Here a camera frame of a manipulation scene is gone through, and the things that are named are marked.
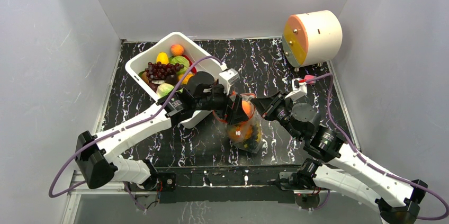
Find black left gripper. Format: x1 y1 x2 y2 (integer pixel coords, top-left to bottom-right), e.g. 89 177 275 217
194 82 248 126

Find red toy peach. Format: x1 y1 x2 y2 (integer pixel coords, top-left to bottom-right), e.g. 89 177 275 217
241 101 254 120

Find clear zip top bag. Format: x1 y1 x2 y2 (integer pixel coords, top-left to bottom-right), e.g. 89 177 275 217
212 93 262 154

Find dark blue toy grapes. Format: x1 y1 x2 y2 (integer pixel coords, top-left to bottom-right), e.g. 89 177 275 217
241 126 261 153

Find orange toy pineapple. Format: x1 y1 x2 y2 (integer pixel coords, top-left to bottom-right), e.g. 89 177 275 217
226 122 255 144

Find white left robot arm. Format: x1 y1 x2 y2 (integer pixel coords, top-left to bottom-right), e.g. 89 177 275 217
75 69 248 190

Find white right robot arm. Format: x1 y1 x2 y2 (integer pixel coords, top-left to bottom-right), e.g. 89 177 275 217
251 92 425 223

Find pink eraser block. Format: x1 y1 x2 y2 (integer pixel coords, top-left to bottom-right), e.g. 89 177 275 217
304 75 316 85

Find orange toy mango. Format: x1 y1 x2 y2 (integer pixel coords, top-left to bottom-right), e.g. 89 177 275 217
178 72 194 85

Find red toy chili pepper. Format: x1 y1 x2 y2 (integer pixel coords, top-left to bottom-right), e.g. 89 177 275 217
183 55 197 74

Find white plastic bin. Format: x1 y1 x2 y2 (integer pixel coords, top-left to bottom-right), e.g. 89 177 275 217
121 32 227 131

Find green toy cabbage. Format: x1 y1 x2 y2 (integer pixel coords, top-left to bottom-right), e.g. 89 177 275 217
169 56 191 75

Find white cylinder drum toy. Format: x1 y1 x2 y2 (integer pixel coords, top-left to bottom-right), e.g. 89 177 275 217
282 10 343 69

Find orange toy fruit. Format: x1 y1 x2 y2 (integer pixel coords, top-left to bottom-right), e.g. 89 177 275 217
170 44 185 57

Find red toy grapes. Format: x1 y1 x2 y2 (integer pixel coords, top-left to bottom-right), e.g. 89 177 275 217
142 62 186 80

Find yellow toy lemon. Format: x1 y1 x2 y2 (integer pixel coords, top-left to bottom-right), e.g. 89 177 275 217
156 52 169 65

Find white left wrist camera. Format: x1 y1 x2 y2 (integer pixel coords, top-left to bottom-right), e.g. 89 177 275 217
218 69 240 94

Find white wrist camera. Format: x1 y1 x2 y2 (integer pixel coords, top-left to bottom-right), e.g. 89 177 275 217
285 78 307 101
218 69 240 94

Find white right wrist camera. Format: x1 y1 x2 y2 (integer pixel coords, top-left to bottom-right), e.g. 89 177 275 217
285 78 307 101

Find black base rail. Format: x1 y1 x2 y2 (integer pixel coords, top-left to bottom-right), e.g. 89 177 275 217
133 164 337 212

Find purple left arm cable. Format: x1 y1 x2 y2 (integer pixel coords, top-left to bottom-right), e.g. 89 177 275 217
48 56 225 199

